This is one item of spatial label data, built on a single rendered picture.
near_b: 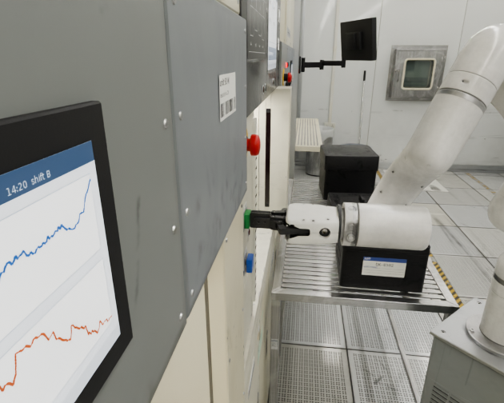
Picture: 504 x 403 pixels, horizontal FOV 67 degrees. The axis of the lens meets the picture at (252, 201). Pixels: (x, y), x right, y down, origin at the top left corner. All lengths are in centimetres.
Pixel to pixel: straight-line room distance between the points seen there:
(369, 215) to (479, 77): 30
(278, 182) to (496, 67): 88
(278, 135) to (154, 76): 118
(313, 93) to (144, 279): 531
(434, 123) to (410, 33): 490
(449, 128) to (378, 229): 21
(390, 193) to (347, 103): 474
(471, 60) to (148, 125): 65
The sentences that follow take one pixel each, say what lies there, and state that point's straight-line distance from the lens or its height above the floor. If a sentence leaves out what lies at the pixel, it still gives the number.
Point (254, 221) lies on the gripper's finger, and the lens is 75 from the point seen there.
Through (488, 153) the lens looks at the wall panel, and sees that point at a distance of 617.
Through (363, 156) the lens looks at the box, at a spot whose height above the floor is 101.
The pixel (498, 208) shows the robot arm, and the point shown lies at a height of 114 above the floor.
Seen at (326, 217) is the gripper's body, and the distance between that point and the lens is 72.
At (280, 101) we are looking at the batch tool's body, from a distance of 140.
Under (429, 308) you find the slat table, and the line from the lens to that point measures 140.
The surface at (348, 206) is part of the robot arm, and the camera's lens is 74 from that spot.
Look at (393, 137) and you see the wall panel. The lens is 573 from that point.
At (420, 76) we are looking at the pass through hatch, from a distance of 556.
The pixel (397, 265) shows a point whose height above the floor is 86.
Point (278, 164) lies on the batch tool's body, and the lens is 145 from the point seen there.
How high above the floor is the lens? 150
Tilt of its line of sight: 21 degrees down
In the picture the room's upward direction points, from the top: straight up
